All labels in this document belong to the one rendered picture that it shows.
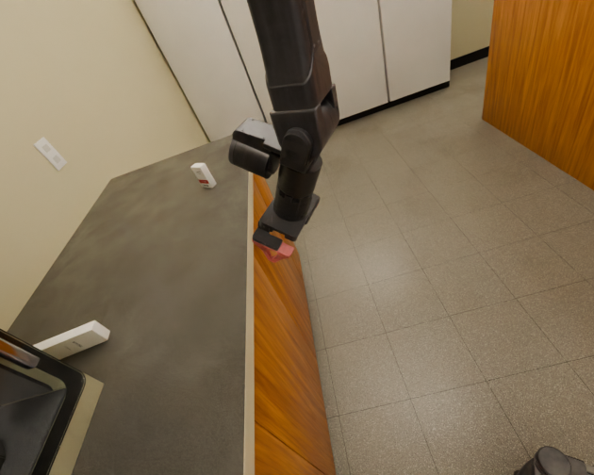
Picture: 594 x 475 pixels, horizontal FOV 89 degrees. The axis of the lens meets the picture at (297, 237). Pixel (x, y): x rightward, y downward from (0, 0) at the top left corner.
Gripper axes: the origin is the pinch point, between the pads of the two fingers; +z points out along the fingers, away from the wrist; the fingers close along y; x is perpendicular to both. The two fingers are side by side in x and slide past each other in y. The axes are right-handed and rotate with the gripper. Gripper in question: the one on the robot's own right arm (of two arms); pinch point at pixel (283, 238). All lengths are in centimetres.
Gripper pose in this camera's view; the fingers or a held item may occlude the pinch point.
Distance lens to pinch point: 57.2
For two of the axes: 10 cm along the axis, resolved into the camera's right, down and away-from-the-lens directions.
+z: -1.7, 5.7, 8.1
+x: 9.1, 4.1, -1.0
